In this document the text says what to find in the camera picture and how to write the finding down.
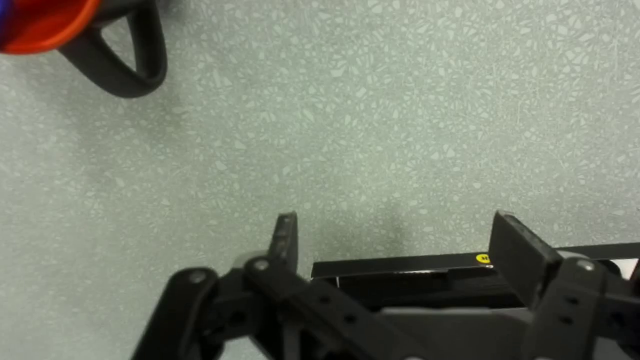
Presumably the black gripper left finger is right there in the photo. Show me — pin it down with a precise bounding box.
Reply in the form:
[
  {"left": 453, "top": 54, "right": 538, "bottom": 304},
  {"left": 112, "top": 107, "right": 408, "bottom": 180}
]
[{"left": 245, "top": 212, "right": 299, "bottom": 274}]

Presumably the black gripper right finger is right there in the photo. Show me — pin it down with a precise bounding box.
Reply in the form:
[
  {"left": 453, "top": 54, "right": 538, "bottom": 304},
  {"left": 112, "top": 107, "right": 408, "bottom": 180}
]
[{"left": 489, "top": 212, "right": 563, "bottom": 306}]

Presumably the black cup with red interior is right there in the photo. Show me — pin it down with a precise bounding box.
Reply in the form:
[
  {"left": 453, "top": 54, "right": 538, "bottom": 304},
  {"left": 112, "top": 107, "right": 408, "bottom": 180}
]
[{"left": 0, "top": 0, "right": 168, "bottom": 97}]

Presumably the black box on table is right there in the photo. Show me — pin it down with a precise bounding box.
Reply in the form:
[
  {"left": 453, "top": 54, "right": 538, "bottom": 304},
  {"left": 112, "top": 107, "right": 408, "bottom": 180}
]
[{"left": 310, "top": 242, "right": 640, "bottom": 311}]

